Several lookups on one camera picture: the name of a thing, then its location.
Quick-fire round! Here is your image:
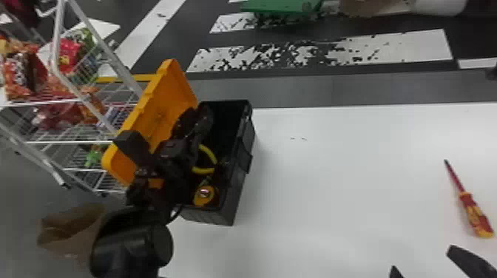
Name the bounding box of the brown paper bag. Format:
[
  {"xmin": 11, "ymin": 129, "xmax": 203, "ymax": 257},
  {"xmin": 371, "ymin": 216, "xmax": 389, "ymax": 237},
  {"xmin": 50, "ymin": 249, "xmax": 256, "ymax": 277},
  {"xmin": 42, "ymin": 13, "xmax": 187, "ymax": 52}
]
[{"xmin": 36, "ymin": 203, "xmax": 109, "ymax": 267}]

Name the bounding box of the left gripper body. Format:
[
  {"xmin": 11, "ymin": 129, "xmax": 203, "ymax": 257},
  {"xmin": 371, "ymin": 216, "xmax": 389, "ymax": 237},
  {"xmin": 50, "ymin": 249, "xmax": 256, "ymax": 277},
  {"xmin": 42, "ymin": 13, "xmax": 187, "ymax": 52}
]
[{"xmin": 154, "ymin": 136, "xmax": 200, "ymax": 180}]

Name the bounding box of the red yellow screwdriver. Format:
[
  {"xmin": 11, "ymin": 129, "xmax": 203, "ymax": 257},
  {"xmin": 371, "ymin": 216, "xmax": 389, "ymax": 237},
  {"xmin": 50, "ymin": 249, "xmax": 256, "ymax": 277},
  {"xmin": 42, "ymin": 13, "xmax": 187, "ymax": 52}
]
[{"xmin": 443, "ymin": 159, "xmax": 496, "ymax": 240}]

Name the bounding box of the green basket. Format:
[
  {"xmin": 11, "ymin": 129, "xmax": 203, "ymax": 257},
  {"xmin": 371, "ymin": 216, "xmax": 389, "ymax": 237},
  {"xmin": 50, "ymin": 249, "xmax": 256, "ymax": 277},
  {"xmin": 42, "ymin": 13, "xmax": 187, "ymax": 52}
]
[{"xmin": 239, "ymin": 0, "xmax": 325, "ymax": 18}]

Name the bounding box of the white wire rack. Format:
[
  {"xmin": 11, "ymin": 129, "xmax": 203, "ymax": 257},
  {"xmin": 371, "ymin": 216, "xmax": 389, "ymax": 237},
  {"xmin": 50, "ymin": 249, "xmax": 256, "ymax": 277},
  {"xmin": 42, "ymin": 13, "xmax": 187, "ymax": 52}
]
[{"xmin": 0, "ymin": 0, "xmax": 157, "ymax": 196}]

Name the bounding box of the green snack packet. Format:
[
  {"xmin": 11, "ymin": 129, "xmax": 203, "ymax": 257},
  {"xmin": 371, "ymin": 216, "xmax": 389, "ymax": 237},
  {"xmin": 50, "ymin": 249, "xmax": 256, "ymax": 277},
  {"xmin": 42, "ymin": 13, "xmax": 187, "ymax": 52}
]
[{"xmin": 72, "ymin": 27, "xmax": 96, "ymax": 52}]

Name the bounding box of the black tool box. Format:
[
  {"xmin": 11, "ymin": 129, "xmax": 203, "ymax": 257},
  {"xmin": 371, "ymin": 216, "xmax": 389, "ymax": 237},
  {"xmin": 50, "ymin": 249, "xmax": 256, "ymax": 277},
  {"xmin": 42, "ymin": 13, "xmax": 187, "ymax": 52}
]
[{"xmin": 101, "ymin": 58, "xmax": 257, "ymax": 227}]

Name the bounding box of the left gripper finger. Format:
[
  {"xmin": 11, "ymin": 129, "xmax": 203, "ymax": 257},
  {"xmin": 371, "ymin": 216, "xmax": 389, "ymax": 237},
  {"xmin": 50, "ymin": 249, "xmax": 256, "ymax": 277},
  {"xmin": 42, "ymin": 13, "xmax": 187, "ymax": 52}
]
[
  {"xmin": 172, "ymin": 109, "xmax": 195, "ymax": 141},
  {"xmin": 189, "ymin": 103, "xmax": 215, "ymax": 138}
]

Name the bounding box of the red snack packet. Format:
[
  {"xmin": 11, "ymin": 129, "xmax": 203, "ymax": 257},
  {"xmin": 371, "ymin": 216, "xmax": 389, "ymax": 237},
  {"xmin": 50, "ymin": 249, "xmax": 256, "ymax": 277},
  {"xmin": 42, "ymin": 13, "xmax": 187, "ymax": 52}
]
[
  {"xmin": 1, "ymin": 41, "xmax": 50, "ymax": 101},
  {"xmin": 57, "ymin": 38, "xmax": 84, "ymax": 75}
]

